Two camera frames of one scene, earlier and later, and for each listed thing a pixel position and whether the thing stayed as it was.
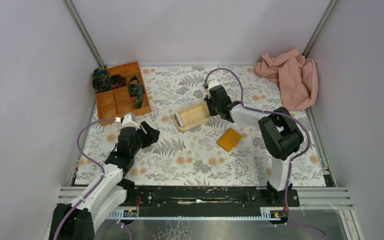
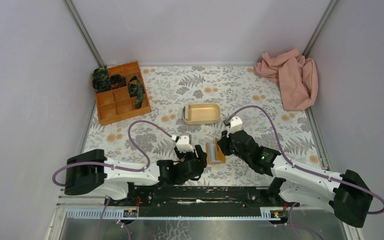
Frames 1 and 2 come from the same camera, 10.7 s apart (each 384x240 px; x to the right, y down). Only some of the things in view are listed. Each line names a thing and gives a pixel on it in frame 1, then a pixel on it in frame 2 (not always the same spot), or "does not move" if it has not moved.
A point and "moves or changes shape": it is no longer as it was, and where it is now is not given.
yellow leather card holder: x=230 y=139 moves or changes shape
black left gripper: x=144 y=136 → x=198 y=158
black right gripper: x=211 y=105 → x=228 y=144
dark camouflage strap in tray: x=137 y=90 does not move
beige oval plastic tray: x=192 y=116 moves or changes shape
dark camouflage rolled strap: x=101 y=81 does not move
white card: x=179 y=119 → x=186 y=112
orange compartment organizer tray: x=115 y=103 does not move
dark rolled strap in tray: x=117 y=81 does not move
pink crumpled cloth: x=296 y=76 does not move
